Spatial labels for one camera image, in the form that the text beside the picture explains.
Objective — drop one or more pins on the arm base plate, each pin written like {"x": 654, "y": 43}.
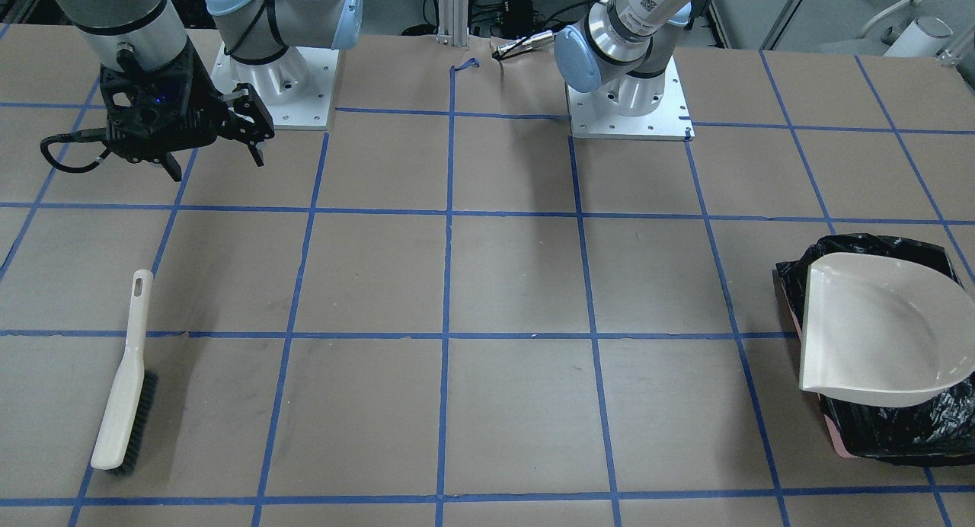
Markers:
{"x": 633, "y": 108}
{"x": 297, "y": 89}

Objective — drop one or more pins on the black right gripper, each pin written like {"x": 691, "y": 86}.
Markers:
{"x": 204, "y": 93}

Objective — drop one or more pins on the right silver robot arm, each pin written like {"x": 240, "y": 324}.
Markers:
{"x": 253, "y": 32}

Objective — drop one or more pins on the beige hand brush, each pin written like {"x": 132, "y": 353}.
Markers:
{"x": 132, "y": 393}

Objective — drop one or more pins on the aluminium frame post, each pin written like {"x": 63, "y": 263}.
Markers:
{"x": 453, "y": 23}

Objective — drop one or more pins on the beige dustpan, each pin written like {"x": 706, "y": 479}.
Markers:
{"x": 883, "y": 332}

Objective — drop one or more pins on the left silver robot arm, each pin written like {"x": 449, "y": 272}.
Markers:
{"x": 621, "y": 49}

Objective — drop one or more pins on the bin with black bag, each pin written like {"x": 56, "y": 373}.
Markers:
{"x": 936, "y": 433}

